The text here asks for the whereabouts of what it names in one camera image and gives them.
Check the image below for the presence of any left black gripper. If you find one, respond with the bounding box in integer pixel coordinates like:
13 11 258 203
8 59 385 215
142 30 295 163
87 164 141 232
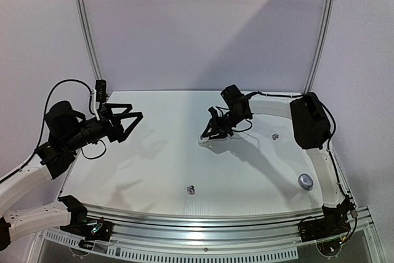
63 103 142 152

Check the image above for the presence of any white earbud charging case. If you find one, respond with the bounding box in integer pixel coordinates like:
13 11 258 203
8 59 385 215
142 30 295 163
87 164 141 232
198 135 211 146

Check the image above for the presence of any grey oval puck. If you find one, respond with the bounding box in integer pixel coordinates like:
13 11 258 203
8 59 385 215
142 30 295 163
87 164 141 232
298 173 314 191

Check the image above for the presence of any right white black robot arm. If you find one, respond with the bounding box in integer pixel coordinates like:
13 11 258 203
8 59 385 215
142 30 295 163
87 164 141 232
198 84 357 236

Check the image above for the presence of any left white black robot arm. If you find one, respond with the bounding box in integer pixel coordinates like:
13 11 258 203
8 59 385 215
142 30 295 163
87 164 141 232
1 100 143 249

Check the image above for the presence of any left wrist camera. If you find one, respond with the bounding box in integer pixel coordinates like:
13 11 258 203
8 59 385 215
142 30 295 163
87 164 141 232
89 79 107 119

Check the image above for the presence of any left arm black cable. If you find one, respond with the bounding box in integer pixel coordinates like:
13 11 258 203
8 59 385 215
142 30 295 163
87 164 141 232
0 79 108 180

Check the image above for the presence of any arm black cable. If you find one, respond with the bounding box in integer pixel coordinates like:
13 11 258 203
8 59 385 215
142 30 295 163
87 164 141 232
215 90 352 202
0 79 108 180

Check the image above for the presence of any aluminium front rail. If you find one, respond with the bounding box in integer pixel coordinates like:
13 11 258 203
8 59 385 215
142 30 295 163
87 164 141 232
36 204 375 247

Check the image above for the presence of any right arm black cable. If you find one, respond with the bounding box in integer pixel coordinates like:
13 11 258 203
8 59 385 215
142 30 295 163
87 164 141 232
215 90 352 202

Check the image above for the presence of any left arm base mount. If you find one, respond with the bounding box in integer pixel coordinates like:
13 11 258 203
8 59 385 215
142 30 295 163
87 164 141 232
58 195 114 242

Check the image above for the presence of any white slotted cable duct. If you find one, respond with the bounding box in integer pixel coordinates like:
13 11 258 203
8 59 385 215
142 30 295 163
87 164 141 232
36 230 299 262

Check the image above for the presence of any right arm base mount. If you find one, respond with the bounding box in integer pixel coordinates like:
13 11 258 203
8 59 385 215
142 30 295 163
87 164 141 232
297 200 357 242

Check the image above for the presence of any left aluminium frame post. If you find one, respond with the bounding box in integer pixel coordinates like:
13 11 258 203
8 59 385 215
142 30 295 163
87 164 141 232
75 0 103 79

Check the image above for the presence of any aluminium frame post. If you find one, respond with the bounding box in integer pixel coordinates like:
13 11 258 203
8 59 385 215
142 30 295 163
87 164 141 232
75 0 103 79
302 0 334 94

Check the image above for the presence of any right aluminium frame post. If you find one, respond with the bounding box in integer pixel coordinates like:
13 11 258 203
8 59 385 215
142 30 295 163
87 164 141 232
302 0 334 94

